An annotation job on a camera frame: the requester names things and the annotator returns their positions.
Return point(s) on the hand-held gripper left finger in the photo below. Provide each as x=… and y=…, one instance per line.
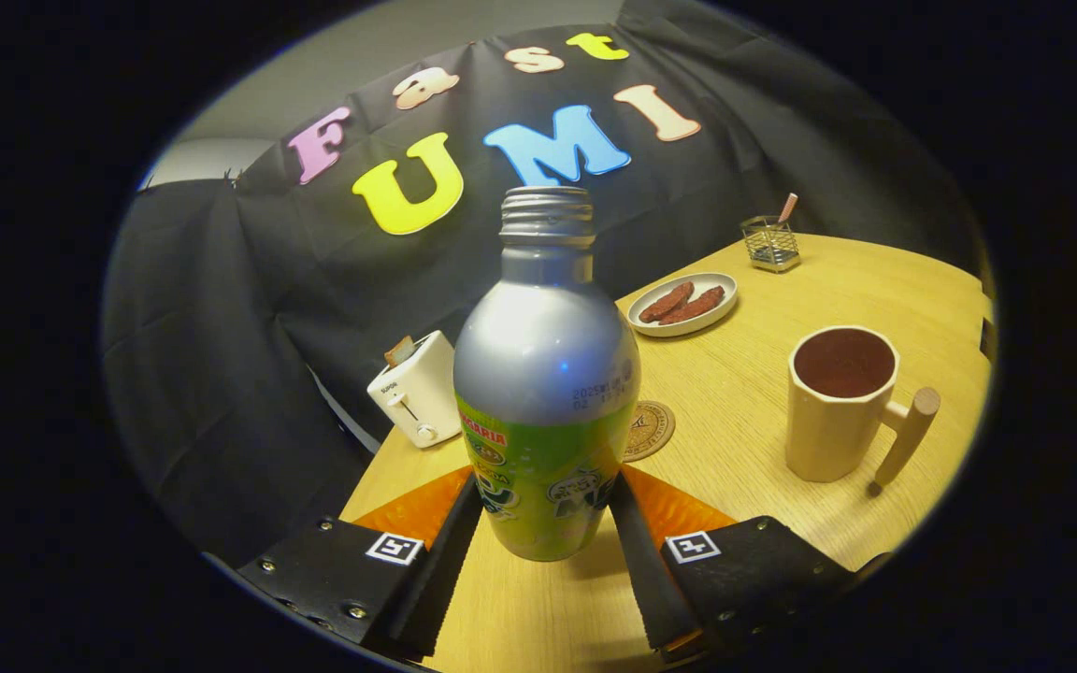
x=440, y=579

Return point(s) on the white toaster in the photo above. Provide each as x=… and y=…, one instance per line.
x=426, y=393

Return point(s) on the brown sausage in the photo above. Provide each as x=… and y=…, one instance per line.
x=667, y=302
x=696, y=305

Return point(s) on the black backdrop cloth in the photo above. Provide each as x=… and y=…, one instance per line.
x=267, y=308

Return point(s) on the wooden table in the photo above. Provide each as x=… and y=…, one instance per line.
x=744, y=393

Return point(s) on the round wooden coaster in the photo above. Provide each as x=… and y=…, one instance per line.
x=653, y=430

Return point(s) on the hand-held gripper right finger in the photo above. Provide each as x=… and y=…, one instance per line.
x=646, y=579

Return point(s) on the pink stick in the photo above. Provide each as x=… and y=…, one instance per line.
x=787, y=207

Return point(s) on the black table edge clamp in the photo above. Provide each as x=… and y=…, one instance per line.
x=989, y=338

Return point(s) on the silver green juice bottle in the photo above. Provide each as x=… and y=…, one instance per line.
x=543, y=374

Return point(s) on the white oval plate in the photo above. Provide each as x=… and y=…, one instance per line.
x=716, y=285

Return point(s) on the toast slice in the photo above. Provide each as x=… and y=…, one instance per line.
x=398, y=350

